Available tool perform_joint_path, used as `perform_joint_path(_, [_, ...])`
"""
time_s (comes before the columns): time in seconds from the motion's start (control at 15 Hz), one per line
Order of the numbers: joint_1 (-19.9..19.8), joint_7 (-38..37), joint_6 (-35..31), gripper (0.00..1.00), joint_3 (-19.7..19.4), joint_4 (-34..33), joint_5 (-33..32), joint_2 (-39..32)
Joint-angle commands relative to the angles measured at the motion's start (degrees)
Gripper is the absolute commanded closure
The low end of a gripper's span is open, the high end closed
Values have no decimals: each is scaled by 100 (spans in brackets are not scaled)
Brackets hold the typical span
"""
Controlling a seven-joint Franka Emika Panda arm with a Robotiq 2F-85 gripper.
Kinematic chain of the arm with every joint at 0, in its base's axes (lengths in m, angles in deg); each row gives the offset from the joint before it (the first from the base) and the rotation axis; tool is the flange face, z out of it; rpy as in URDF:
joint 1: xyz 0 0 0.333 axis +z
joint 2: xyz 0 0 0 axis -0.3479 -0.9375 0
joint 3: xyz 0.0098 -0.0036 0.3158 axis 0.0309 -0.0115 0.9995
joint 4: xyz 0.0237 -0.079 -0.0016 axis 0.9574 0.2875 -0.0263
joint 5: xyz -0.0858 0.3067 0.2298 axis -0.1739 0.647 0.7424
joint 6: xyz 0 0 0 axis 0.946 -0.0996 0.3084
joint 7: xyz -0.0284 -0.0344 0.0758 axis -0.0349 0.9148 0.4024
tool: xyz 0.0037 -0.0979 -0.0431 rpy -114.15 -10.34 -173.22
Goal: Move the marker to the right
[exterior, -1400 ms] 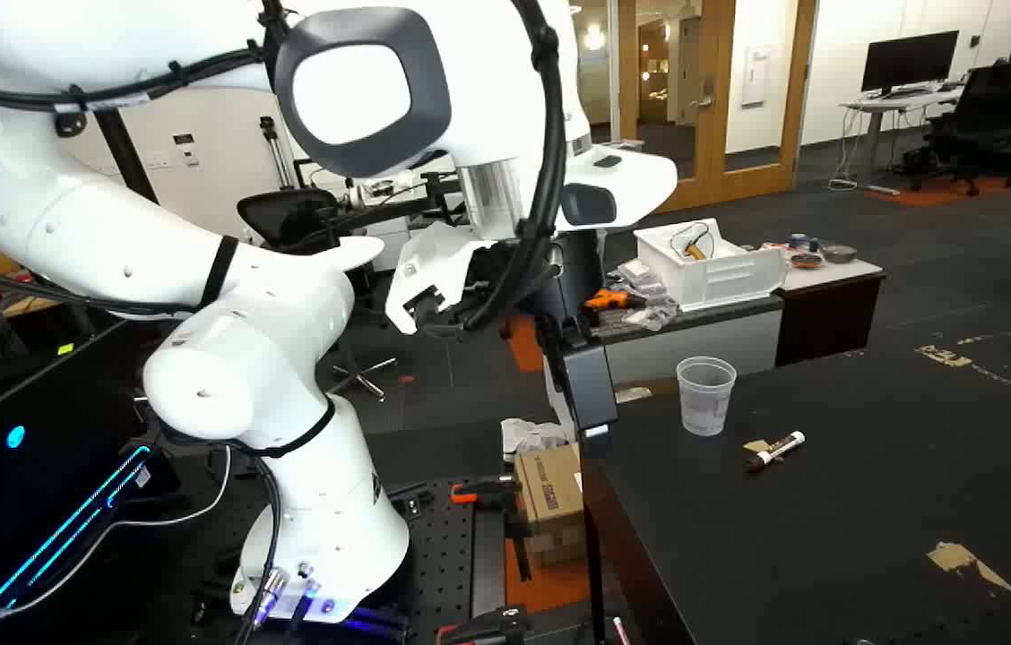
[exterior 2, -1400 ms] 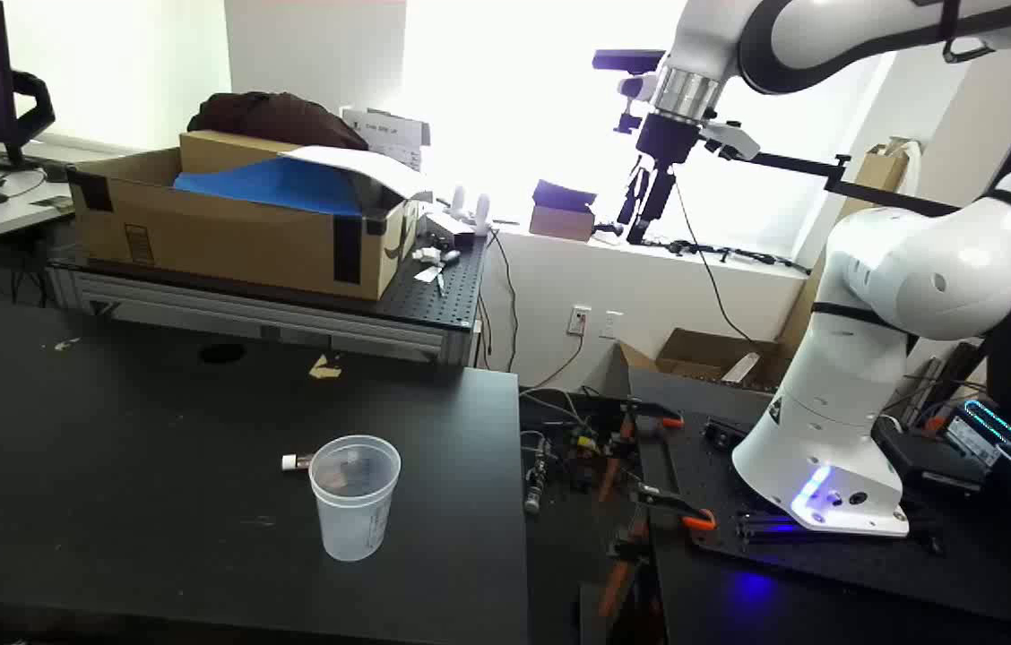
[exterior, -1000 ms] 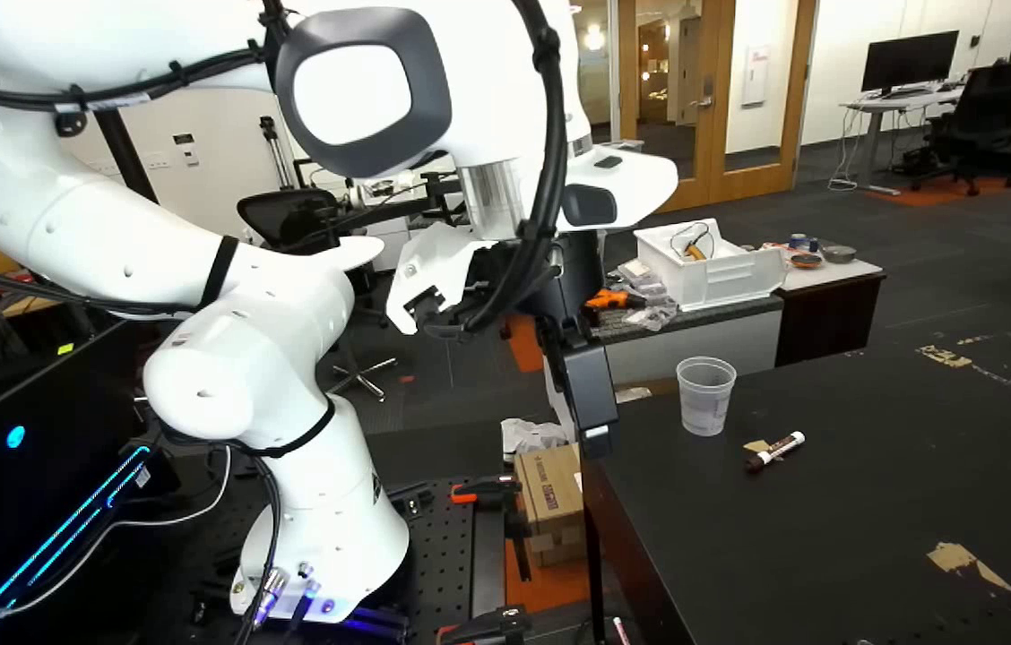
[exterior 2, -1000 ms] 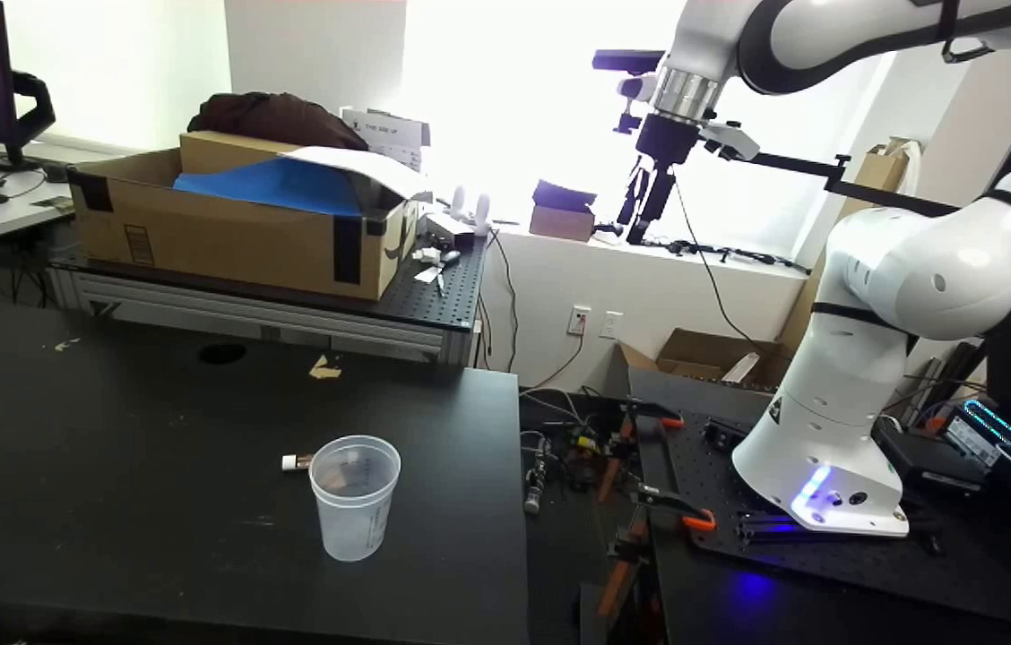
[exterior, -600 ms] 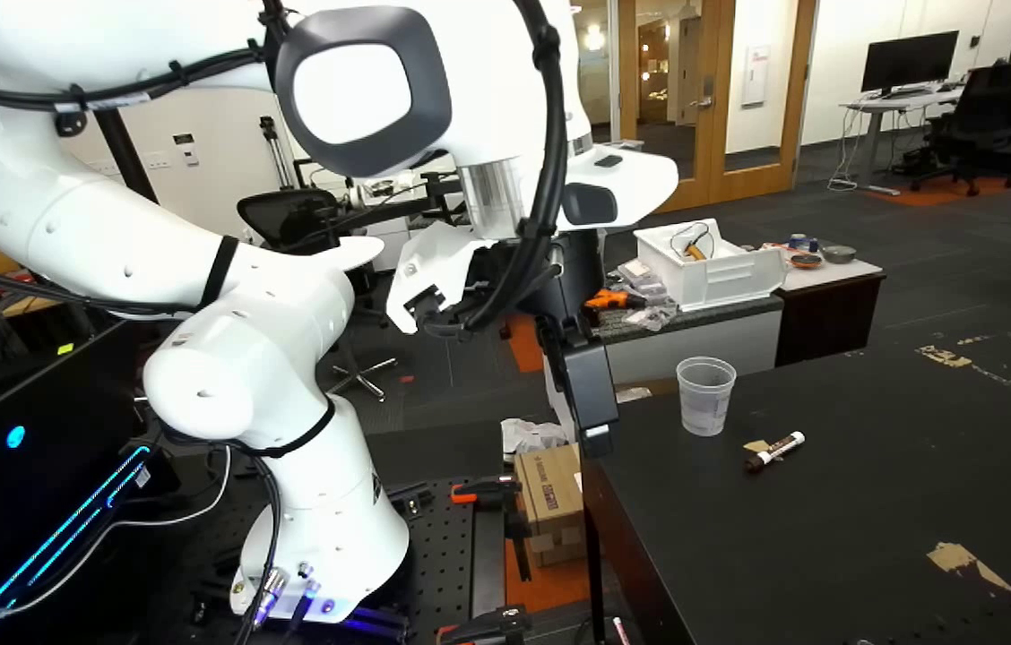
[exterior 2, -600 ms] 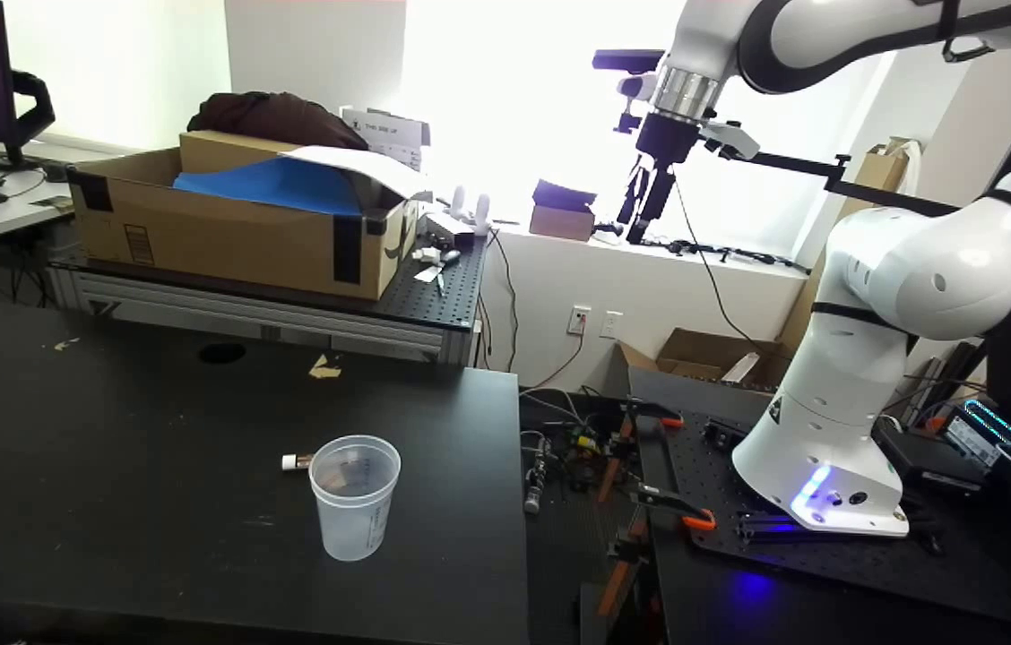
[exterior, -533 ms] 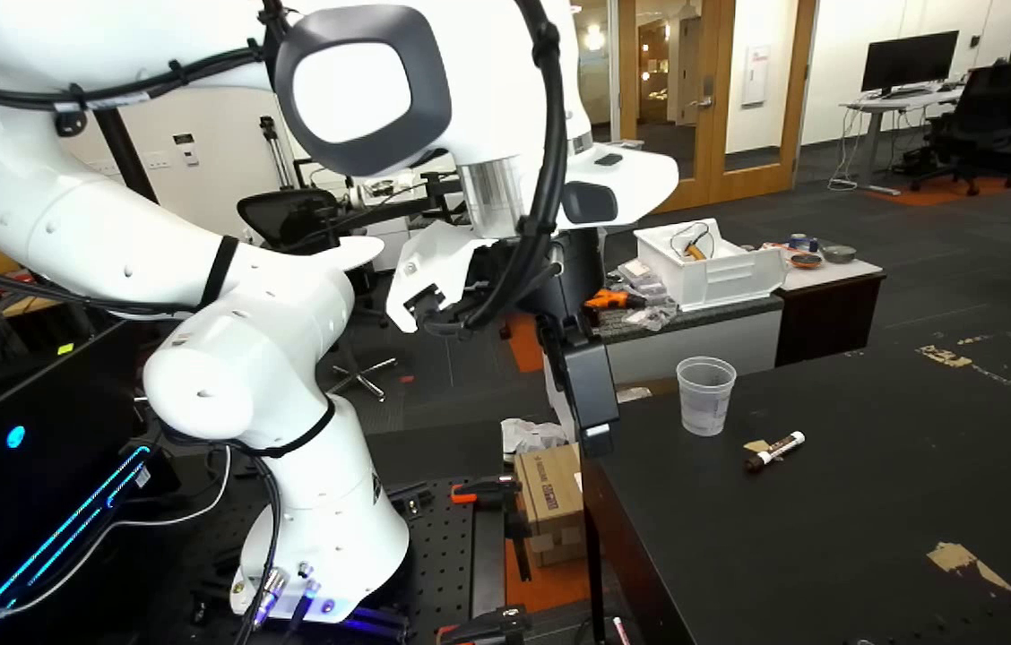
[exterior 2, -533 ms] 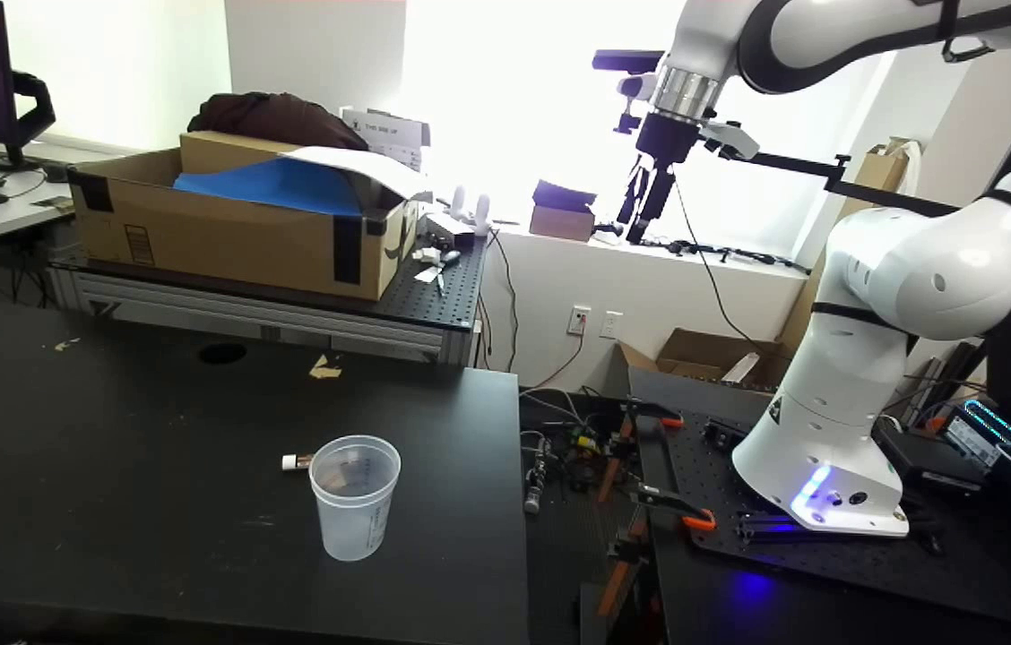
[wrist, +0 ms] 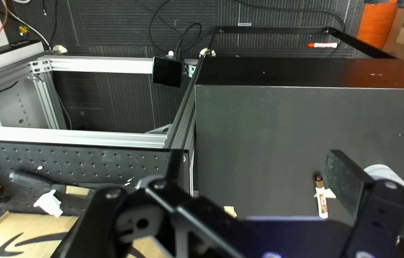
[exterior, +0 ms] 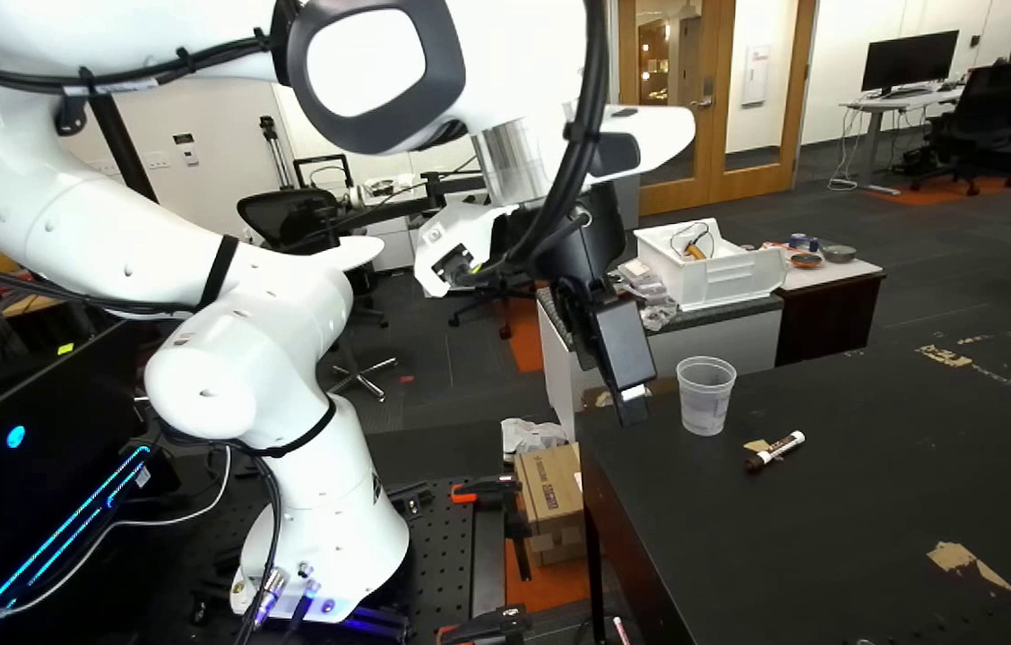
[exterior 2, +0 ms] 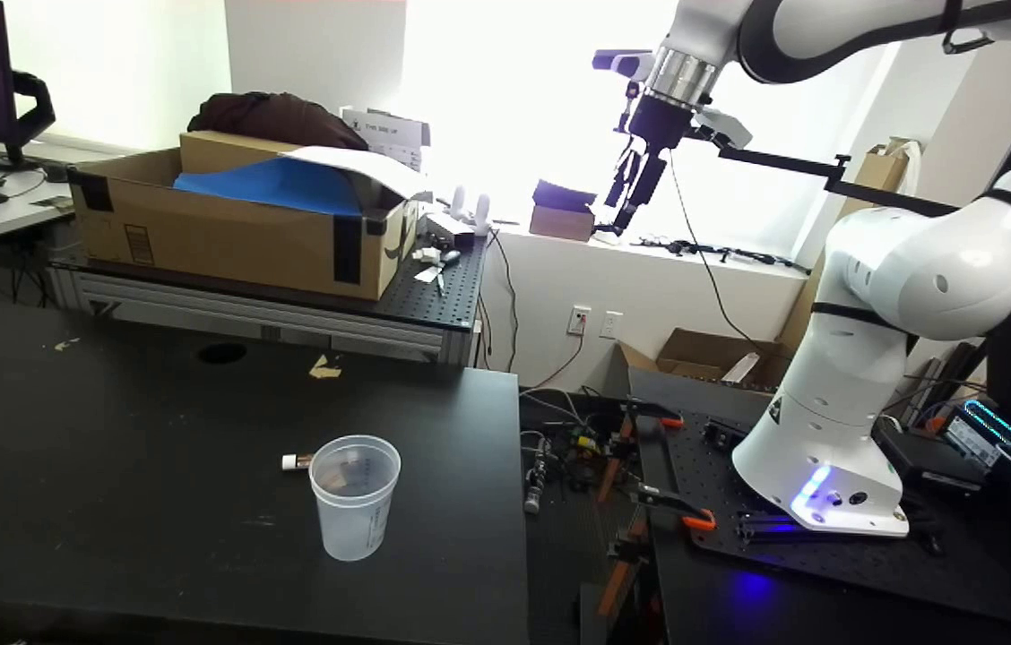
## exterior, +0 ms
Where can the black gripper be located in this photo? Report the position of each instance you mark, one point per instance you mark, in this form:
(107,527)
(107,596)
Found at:
(588,253)

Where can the brown and white marker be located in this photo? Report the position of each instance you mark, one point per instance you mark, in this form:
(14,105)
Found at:
(788,447)

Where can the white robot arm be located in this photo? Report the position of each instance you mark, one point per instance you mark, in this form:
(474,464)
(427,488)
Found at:
(278,359)

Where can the clear plastic cup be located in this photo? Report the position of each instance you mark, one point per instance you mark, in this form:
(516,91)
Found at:
(709,398)

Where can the white crumpled bag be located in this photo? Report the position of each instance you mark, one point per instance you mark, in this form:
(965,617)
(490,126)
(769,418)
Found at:
(530,435)

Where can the small cardboard box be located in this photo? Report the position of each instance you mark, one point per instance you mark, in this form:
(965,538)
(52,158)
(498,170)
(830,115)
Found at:
(550,496)

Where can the brown bowl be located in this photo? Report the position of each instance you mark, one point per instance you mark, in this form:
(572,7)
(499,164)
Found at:
(810,259)

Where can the grey bowl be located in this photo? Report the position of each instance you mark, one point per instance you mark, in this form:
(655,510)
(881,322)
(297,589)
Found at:
(841,253)

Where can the white round table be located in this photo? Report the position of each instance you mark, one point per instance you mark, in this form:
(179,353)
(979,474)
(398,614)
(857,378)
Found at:
(365,253)

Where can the wooden door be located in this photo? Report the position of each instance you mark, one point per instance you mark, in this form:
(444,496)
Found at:
(716,72)

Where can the white office desk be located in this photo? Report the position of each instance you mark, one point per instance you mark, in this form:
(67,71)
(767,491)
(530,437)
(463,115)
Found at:
(886,105)

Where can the black office chair with star base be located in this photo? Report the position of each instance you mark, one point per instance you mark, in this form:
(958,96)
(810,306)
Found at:
(284,219)

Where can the large beige tape scrap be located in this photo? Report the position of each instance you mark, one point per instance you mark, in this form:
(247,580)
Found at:
(955,558)

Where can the black monitor on white desk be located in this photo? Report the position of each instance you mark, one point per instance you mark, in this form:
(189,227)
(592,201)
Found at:
(912,59)

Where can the black slanted pole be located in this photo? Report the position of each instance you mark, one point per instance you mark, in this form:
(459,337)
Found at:
(124,150)

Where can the black console with blue light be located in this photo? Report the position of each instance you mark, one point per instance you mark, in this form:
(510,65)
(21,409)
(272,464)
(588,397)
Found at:
(5,503)

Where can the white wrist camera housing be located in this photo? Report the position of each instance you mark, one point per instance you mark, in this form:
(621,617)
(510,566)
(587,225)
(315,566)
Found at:
(440,239)

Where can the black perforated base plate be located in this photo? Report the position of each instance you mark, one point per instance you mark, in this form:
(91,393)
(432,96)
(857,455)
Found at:
(447,562)

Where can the white wall sign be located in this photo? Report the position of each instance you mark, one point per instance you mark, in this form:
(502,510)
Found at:
(755,72)

